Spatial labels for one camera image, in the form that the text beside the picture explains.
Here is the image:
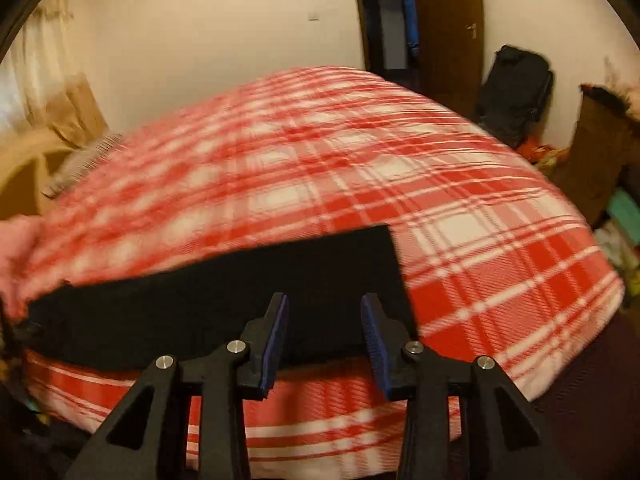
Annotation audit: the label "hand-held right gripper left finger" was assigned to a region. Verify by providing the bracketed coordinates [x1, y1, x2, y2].
[65, 292, 291, 480]

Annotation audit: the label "black suitcase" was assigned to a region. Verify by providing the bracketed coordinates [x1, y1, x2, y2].
[475, 45, 555, 148]

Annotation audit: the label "brown wooden door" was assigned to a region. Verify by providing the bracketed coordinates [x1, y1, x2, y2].
[410, 0, 485, 106]

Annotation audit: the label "orange printed bag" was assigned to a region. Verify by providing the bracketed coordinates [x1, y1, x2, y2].
[517, 142, 568, 176]

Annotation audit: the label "brown wooden cabinet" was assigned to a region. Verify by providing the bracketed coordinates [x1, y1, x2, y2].
[552, 84, 640, 226]

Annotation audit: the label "dark wooden door frame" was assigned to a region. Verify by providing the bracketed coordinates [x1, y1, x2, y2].
[350, 0, 373, 71]

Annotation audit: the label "red plaid bed sheet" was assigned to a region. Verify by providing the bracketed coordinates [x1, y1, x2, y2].
[10, 65, 626, 466]

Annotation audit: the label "beige wooden headboard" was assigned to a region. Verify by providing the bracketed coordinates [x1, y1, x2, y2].
[0, 127, 76, 221]

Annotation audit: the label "pink blanket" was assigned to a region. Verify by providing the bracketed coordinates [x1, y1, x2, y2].
[0, 215, 46, 321]

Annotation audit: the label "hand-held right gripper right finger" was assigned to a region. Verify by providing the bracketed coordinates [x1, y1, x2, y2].
[360, 292, 576, 480]

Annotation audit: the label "teal box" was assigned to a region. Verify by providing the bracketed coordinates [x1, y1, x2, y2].
[607, 190, 640, 246]

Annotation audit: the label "black pants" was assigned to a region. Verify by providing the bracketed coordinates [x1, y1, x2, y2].
[25, 224, 420, 373]

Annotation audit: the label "beige floral curtain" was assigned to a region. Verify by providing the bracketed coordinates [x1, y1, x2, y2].
[10, 0, 108, 148]

